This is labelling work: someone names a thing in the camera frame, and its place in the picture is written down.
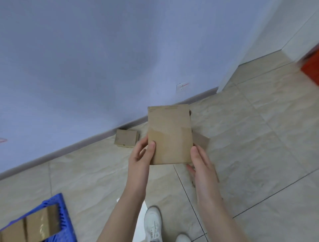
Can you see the small brown cardboard box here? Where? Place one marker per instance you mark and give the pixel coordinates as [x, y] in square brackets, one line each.
[126, 137]

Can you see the white right sneaker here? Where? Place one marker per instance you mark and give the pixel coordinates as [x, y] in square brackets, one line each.
[183, 238]

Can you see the person's left thumb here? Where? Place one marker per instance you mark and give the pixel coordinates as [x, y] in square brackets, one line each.
[152, 152]

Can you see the white left sneaker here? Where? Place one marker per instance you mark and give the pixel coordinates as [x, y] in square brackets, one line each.
[153, 224]

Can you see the taped cardboard box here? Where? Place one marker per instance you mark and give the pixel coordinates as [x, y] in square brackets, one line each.
[41, 223]
[12, 233]

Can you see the person's right forearm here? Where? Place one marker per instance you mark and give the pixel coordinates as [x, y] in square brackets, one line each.
[221, 222]

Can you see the person's left forearm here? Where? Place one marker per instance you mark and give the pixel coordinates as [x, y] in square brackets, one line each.
[119, 219]

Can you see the orange red object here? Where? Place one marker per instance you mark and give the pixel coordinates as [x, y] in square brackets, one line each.
[311, 69]

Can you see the white sneaker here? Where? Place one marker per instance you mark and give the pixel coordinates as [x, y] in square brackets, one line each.
[153, 224]
[183, 238]

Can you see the person's right thumb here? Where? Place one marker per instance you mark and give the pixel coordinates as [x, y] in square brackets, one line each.
[195, 154]

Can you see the person's left hand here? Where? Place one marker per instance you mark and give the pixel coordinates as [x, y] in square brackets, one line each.
[138, 172]

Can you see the grey baseboard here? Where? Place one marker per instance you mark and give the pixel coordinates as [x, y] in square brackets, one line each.
[99, 136]

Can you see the blue plastic crate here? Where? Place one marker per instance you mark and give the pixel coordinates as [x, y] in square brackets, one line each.
[66, 219]

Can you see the person's right hand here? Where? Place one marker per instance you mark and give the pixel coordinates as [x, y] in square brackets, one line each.
[205, 174]

